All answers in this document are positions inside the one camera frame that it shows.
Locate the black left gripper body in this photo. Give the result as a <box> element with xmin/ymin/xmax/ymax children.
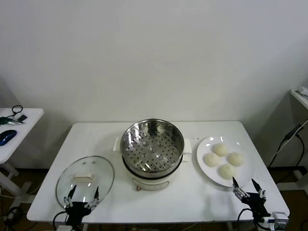
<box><xmin>65</xmin><ymin>201</ymin><xmax>92</xmax><ymax>227</ymax></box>

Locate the black coiled floor cable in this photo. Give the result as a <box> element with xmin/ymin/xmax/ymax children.
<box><xmin>4</xmin><ymin>206</ymin><xmax>25</xmax><ymax>227</ymax></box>

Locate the white floor cable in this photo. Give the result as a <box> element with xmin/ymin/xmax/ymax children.
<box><xmin>0</xmin><ymin>184</ymin><xmax>37</xmax><ymax>200</ymax></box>

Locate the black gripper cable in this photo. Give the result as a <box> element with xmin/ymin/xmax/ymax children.
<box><xmin>237</xmin><ymin>208</ymin><xmax>253</xmax><ymax>222</ymax></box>
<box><xmin>52</xmin><ymin>211</ymin><xmax>71</xmax><ymax>227</ymax></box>

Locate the black adapter cable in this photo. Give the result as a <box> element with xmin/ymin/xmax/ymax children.
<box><xmin>267</xmin><ymin>134</ymin><xmax>306</xmax><ymax>183</ymax></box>

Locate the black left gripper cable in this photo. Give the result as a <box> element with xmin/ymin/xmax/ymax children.
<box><xmin>52</xmin><ymin>211</ymin><xmax>71</xmax><ymax>227</ymax></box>

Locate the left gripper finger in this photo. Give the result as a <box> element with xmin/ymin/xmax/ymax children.
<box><xmin>87</xmin><ymin>186</ymin><xmax>100</xmax><ymax>209</ymax></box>
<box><xmin>63</xmin><ymin>184</ymin><xmax>77</xmax><ymax>208</ymax></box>

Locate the stainless steel steamer basket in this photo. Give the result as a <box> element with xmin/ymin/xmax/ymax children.
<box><xmin>113</xmin><ymin>118</ymin><xmax>193</xmax><ymax>179</ymax></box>

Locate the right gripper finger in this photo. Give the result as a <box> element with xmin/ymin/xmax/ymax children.
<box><xmin>251</xmin><ymin>178</ymin><xmax>267</xmax><ymax>200</ymax></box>
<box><xmin>232</xmin><ymin>177</ymin><xmax>246</xmax><ymax>201</ymax></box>

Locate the white adapter cable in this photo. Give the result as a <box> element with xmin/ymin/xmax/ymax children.
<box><xmin>297</xmin><ymin>119</ymin><xmax>308</xmax><ymax>132</ymax></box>

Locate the green handled tool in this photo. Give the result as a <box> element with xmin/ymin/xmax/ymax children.
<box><xmin>0</xmin><ymin>115</ymin><xmax>25</xmax><ymax>126</ymax></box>

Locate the glass lid with white handle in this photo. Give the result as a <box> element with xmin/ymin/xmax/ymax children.
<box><xmin>55</xmin><ymin>155</ymin><xmax>115</xmax><ymax>209</ymax></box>

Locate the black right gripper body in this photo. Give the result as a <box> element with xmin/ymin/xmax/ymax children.
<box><xmin>242</xmin><ymin>192</ymin><xmax>271</xmax><ymax>221</ymax></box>

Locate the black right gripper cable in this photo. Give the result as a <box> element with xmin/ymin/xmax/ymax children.
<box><xmin>237</xmin><ymin>208</ymin><xmax>253</xmax><ymax>222</ymax></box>

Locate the white round plate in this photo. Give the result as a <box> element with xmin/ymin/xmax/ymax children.
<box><xmin>196</xmin><ymin>136</ymin><xmax>256</xmax><ymax>188</ymax></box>

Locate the blue computer mouse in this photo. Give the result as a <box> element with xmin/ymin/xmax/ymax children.
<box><xmin>0</xmin><ymin>129</ymin><xmax>17</xmax><ymax>146</ymax></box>

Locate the white electric cooker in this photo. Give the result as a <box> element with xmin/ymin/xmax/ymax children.
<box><xmin>121</xmin><ymin>154</ymin><xmax>190</xmax><ymax>193</ymax></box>

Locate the black power adapter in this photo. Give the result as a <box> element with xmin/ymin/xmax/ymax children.
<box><xmin>284</xmin><ymin>124</ymin><xmax>302</xmax><ymax>141</ymax></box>

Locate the white steamed baozi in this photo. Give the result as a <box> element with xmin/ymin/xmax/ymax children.
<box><xmin>218</xmin><ymin>163</ymin><xmax>237</xmax><ymax>180</ymax></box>
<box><xmin>213</xmin><ymin>143</ymin><xmax>229</xmax><ymax>157</ymax></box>
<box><xmin>227</xmin><ymin>152</ymin><xmax>245</xmax><ymax>167</ymax></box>
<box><xmin>204</xmin><ymin>153</ymin><xmax>220</xmax><ymax>167</ymax></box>

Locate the white side table with mouse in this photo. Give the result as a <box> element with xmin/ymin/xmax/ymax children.
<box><xmin>0</xmin><ymin>107</ymin><xmax>44</xmax><ymax>207</ymax></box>

